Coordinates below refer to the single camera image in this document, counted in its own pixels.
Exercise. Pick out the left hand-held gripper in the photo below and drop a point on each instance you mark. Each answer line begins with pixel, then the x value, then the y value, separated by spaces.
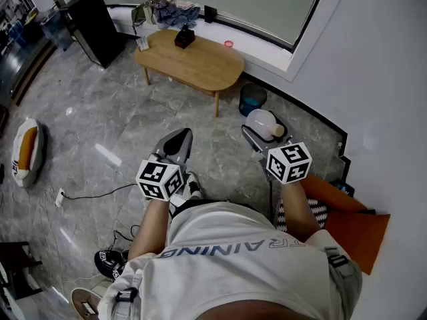
pixel 156 178

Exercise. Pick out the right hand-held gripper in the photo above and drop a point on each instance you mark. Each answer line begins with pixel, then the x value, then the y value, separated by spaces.
pixel 287 163

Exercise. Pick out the person's right forearm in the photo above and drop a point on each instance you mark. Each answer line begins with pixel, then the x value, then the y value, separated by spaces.
pixel 298 212

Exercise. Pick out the person's left forearm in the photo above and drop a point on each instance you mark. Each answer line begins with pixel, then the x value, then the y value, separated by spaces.
pixel 151 225

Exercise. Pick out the wooden coffee table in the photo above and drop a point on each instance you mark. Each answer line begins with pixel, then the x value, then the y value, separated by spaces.
pixel 200 62

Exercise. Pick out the person's left white shoe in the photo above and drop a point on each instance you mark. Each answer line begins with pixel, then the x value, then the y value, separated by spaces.
pixel 191 187

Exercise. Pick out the person's black shorts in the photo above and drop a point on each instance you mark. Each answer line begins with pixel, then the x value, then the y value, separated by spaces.
pixel 193 204

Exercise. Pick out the orange cushion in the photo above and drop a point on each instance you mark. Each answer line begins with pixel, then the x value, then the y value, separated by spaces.
pixel 360 238
pixel 333 193

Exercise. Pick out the black and white striped cushion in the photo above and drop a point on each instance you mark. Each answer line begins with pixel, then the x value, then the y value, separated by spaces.
pixel 318 212

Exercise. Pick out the pink round lid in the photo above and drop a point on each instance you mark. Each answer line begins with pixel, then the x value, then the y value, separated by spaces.
pixel 229 43

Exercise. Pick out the white printed card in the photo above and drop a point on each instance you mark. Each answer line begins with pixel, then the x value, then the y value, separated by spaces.
pixel 142 43

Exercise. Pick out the small black box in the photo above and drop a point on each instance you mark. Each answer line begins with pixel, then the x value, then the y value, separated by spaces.
pixel 184 38

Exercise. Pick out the white power strip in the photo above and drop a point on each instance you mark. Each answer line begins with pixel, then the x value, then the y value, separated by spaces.
pixel 59 197

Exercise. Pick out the large window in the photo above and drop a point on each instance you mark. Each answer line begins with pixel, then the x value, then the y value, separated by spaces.
pixel 250 8

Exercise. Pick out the black device with printed tags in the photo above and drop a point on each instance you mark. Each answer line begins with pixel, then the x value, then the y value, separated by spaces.
pixel 108 262

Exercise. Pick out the plaid shirt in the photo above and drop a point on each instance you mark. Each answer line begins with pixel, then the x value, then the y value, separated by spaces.
pixel 166 15

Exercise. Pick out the person's white t-shirt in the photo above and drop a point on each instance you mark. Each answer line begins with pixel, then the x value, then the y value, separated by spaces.
pixel 233 272

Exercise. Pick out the blue denim garment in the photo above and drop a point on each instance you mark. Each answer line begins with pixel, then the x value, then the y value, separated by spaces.
pixel 190 13

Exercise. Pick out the black block on windowsill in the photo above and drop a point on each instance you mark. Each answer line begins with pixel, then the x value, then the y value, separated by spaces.
pixel 210 13

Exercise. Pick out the green fabric bag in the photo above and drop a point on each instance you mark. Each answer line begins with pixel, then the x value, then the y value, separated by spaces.
pixel 141 13

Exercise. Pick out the black cabinet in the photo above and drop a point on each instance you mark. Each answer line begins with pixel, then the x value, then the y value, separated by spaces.
pixel 95 28

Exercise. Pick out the white and orange pet bed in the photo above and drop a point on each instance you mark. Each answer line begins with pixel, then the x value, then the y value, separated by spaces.
pixel 28 152

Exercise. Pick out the clear glass tank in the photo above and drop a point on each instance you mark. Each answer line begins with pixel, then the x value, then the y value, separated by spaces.
pixel 55 28

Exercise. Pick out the dark wooden-edged counter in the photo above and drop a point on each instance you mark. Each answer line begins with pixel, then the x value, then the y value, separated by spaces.
pixel 23 68

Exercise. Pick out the round wooden stool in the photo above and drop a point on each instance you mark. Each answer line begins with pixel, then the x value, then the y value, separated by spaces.
pixel 81 300

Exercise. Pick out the dark wooden chair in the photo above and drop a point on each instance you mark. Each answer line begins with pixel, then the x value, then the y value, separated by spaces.
pixel 16 265

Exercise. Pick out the cluttered shelf unit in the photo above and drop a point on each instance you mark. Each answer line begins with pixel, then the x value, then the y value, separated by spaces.
pixel 13 12

